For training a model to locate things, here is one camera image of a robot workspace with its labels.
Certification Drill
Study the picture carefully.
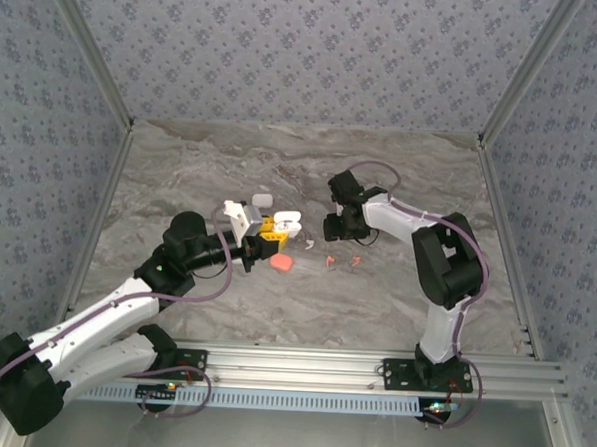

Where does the small black circuit board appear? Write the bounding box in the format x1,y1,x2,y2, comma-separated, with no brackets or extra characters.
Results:
420,399,459,426
135,380,180,412

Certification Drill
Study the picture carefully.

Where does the grey sheet metal panel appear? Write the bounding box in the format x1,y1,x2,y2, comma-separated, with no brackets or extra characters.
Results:
0,372,585,447

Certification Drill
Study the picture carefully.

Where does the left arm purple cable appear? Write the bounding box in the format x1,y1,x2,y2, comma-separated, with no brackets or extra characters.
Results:
0,192,238,422

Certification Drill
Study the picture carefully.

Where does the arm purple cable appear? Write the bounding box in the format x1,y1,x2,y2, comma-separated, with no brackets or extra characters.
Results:
334,158,498,433
0,192,238,422

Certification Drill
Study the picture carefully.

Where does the aluminium table edge rail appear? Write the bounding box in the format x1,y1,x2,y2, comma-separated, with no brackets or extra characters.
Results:
466,141,557,363
49,120,135,343

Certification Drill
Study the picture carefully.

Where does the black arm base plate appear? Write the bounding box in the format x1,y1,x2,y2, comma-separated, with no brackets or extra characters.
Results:
381,356,476,397
167,346,209,383

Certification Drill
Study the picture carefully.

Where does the wide aluminium mounting rail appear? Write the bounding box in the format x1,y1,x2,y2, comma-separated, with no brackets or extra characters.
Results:
29,332,572,405

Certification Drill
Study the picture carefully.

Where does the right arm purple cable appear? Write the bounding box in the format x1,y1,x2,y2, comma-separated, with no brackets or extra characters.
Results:
334,158,498,433

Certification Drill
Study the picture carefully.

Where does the white slotted cable duct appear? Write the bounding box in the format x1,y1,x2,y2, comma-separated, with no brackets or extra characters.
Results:
76,379,421,420

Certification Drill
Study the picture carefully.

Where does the aluminium frame post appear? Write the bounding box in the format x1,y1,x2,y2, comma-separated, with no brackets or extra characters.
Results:
32,0,142,132
476,0,591,155

